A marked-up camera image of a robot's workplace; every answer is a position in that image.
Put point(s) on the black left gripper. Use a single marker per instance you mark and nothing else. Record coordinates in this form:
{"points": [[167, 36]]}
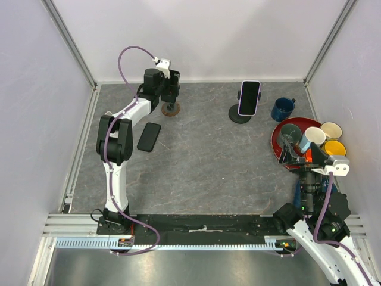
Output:
{"points": [[166, 93]]}

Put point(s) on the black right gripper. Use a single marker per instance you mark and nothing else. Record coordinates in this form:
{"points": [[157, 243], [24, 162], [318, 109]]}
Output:
{"points": [[288, 155]]}

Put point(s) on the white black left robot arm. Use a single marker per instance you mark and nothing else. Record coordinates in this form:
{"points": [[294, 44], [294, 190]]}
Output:
{"points": [[115, 136]]}

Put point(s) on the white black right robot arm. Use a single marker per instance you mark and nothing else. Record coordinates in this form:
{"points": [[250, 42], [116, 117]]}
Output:
{"points": [[316, 218]]}

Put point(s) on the round wooden base phone stand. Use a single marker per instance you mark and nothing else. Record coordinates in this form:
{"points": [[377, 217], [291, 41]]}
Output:
{"points": [[169, 109]]}

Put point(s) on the black clamp phone stand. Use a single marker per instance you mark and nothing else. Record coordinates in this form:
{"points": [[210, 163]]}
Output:
{"points": [[233, 111]]}

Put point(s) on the phone in lilac case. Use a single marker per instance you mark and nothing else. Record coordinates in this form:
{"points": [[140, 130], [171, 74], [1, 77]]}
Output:
{"points": [[249, 97]]}

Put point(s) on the orange mug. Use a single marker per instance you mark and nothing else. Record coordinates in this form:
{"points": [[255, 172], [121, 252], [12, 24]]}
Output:
{"points": [[308, 156]]}

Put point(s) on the white light blue mug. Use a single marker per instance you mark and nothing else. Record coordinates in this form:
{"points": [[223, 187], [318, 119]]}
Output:
{"points": [[311, 135]]}

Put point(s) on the grey green mug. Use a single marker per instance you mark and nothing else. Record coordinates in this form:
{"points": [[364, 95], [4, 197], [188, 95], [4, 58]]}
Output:
{"points": [[289, 132]]}

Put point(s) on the yellow mug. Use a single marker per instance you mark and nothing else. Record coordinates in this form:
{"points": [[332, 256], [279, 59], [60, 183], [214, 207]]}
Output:
{"points": [[334, 148]]}

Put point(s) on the cream mug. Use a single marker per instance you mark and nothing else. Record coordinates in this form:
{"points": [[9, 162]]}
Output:
{"points": [[331, 130]]}

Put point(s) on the dark blue mug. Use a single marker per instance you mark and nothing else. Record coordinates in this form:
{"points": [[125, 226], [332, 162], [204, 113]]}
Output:
{"points": [[282, 108]]}

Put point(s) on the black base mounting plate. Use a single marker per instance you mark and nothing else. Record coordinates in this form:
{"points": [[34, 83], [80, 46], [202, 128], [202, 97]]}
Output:
{"points": [[196, 229]]}

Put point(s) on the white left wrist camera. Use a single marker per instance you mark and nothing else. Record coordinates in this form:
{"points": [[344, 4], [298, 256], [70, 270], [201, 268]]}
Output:
{"points": [[163, 65]]}

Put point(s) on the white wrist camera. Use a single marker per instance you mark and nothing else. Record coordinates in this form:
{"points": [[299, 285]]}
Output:
{"points": [[163, 65], [337, 165]]}

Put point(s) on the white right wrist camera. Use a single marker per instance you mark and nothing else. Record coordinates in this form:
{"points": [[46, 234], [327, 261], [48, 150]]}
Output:
{"points": [[337, 165]]}

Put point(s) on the grey slotted cable duct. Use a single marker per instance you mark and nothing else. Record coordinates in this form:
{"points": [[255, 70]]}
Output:
{"points": [[269, 244]]}

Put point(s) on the aluminium frame post left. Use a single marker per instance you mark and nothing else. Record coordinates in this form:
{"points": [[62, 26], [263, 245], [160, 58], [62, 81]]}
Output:
{"points": [[69, 41]]}

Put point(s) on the aluminium frame post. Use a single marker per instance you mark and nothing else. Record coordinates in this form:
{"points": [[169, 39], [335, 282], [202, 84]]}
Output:
{"points": [[69, 41], [329, 40]]}

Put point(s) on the aluminium frame post right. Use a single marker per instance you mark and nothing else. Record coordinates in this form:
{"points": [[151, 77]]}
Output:
{"points": [[329, 40]]}

